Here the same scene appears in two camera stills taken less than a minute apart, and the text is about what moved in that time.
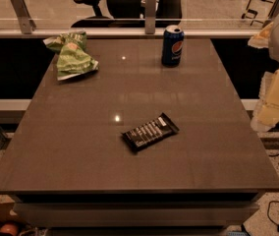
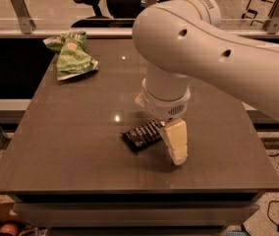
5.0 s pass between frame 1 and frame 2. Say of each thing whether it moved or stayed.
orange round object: stayed
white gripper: moved
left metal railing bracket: stayed
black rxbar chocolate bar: stayed
